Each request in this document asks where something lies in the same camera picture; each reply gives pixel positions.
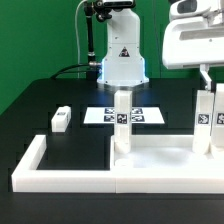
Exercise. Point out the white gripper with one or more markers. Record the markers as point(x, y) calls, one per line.
point(194, 36)

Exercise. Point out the white desk top tray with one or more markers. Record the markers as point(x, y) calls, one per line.
point(163, 152)

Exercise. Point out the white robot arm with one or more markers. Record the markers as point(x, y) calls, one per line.
point(123, 65)

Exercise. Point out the marker tag plate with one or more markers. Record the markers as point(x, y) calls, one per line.
point(139, 115)

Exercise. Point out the white U-shaped fence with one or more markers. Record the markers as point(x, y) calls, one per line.
point(27, 177)

